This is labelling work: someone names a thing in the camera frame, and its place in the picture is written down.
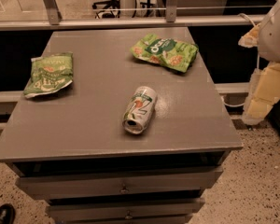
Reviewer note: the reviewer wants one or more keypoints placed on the black office chair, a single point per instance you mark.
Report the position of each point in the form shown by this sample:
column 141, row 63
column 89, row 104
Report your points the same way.
column 110, row 0

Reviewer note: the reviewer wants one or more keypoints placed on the black shoe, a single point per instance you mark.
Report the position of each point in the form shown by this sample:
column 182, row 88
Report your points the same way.
column 7, row 214

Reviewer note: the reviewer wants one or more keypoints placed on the green snack bag right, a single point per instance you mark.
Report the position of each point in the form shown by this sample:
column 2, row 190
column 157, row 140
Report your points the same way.
column 167, row 52

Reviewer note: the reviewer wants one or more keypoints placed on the grey drawer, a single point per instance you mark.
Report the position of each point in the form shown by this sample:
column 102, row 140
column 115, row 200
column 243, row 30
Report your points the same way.
column 125, row 210
column 122, row 183

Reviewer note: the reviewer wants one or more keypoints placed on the green jalapeno chip bag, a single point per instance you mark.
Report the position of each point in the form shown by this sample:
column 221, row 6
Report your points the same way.
column 50, row 74

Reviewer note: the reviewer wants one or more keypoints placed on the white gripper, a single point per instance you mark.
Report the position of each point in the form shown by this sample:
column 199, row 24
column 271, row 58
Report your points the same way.
column 275, row 37

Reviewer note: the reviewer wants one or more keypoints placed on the upper grey drawer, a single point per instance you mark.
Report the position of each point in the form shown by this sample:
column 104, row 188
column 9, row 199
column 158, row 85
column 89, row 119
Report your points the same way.
column 122, row 183

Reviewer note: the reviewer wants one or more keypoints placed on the white green soda can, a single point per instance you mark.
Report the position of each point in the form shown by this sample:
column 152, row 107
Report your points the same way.
column 139, row 110

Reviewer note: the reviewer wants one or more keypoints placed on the lower grey drawer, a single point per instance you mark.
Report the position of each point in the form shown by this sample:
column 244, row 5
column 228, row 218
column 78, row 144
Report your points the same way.
column 125, row 210

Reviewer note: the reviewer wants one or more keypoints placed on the grey metal railing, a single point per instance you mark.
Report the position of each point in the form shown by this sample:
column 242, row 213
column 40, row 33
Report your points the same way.
column 84, row 14

